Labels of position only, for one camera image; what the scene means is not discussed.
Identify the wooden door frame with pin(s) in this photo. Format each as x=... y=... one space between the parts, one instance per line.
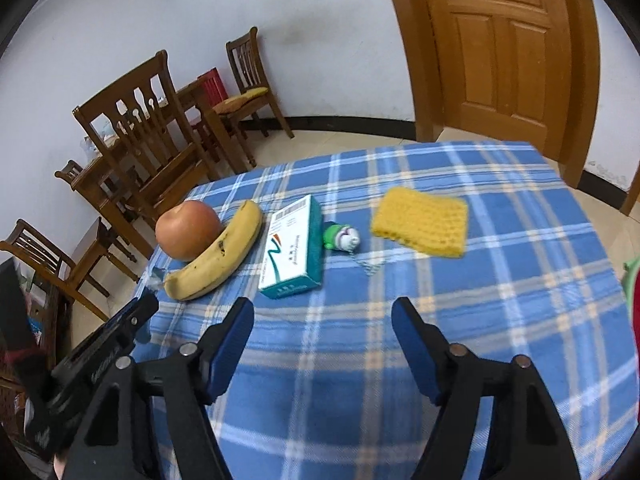
x=631 y=190
x=405 y=35

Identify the yellow banana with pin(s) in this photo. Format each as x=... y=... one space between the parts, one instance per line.
x=220 y=255

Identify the green white cardboard box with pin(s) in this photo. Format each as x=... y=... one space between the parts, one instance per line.
x=287 y=250

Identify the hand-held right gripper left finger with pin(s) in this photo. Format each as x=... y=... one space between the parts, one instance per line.
x=227 y=355

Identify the wooden door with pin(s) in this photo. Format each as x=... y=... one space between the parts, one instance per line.
x=500 y=50

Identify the yellow seat cushion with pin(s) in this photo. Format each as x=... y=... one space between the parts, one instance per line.
x=240 y=100

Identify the tall wooden chair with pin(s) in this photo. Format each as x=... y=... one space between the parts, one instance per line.
x=120 y=85

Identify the wooden chair with cushion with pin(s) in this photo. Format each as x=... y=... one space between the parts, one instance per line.
x=245 y=55

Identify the blue plaid tablecloth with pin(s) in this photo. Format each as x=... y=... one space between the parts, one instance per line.
x=500 y=310

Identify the green bin with red liner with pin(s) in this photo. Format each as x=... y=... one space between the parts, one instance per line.
x=635 y=285

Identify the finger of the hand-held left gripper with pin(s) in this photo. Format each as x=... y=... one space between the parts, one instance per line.
x=115 y=335

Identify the red apple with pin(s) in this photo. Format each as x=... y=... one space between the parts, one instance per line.
x=187 y=230

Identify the yellow foam fruit net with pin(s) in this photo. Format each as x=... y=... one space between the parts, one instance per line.
x=420 y=222

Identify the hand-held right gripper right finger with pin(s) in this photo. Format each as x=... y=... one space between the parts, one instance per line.
x=417 y=360

